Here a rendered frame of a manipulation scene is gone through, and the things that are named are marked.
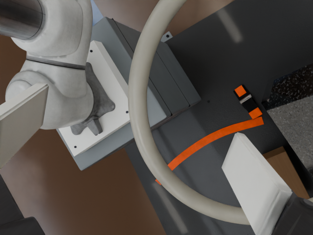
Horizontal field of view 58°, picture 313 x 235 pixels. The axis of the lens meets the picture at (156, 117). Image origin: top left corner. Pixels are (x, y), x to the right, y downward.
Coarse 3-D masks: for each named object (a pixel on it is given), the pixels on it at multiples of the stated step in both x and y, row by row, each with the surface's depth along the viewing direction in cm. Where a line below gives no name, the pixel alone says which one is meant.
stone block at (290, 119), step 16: (304, 64) 102; (272, 80) 108; (288, 80) 97; (304, 80) 90; (272, 96) 102; (288, 96) 95; (304, 96) 88; (272, 112) 101; (288, 112) 95; (304, 112) 90; (288, 128) 98; (304, 128) 93; (304, 144) 96; (304, 160) 99
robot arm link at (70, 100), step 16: (32, 64) 71; (48, 64) 70; (16, 80) 68; (32, 80) 67; (48, 80) 69; (64, 80) 71; (80, 80) 76; (48, 96) 68; (64, 96) 72; (80, 96) 78; (48, 112) 69; (64, 112) 73; (80, 112) 80; (48, 128) 75
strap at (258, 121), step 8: (248, 120) 160; (256, 120) 158; (224, 128) 164; (232, 128) 163; (240, 128) 161; (208, 136) 167; (216, 136) 166; (200, 144) 169; (184, 152) 173; (192, 152) 172; (176, 160) 175; (160, 184) 181
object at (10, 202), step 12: (0, 180) 9; (0, 192) 8; (0, 204) 8; (12, 204) 8; (0, 216) 8; (12, 216) 8; (0, 228) 7; (12, 228) 7; (24, 228) 7; (36, 228) 7
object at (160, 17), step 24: (168, 0) 39; (168, 24) 41; (144, 48) 41; (144, 72) 42; (144, 96) 44; (144, 120) 45; (144, 144) 46; (168, 168) 49; (192, 192) 50; (216, 216) 51; (240, 216) 52
